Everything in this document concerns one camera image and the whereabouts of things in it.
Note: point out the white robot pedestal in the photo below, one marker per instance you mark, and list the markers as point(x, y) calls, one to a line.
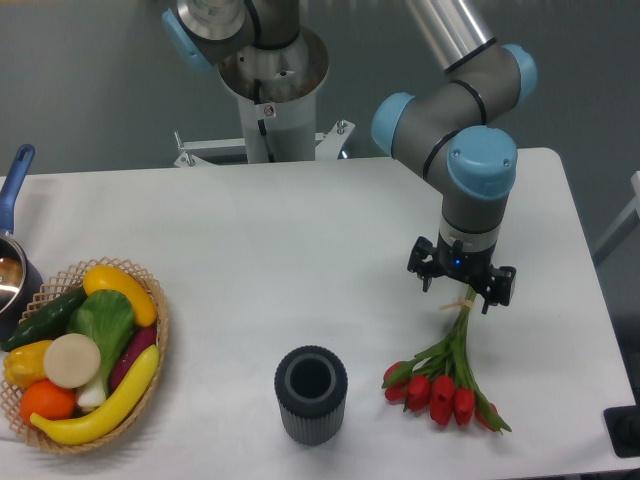
point(276, 92)

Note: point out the purple eggplant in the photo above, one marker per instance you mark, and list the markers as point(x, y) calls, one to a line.
point(140, 341)

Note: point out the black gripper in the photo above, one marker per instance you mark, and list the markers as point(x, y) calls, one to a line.
point(496, 285)

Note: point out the white frame at right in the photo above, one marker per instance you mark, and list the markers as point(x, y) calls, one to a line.
point(620, 228)

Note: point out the blue handled saucepan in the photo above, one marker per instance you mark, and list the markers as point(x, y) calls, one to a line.
point(20, 280)

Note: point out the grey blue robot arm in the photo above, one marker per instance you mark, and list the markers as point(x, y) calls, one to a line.
point(447, 138)

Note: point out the green bok choy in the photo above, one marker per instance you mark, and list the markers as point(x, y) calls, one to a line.
point(107, 318)

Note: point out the orange fruit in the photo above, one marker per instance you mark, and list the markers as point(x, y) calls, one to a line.
point(48, 400)

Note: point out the dark grey ribbed vase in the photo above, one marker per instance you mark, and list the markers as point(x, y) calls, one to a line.
point(310, 385)

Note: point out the black device at edge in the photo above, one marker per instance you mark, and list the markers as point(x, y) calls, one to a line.
point(623, 427)

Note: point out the yellow squash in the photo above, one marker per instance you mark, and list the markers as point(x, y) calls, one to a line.
point(106, 277)

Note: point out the beige round disc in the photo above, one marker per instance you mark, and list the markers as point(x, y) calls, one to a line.
point(71, 361)

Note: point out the red tulip bouquet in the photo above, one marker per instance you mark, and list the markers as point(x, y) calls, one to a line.
point(440, 380)

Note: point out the green cucumber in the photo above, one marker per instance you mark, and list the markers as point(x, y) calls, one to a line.
point(48, 322)

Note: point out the yellow banana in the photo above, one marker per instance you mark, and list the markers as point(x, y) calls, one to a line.
point(112, 412)

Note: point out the woven wicker basket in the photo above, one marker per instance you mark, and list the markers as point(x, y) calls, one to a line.
point(66, 281)

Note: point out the yellow bell pepper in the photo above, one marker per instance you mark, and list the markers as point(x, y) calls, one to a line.
point(24, 366)

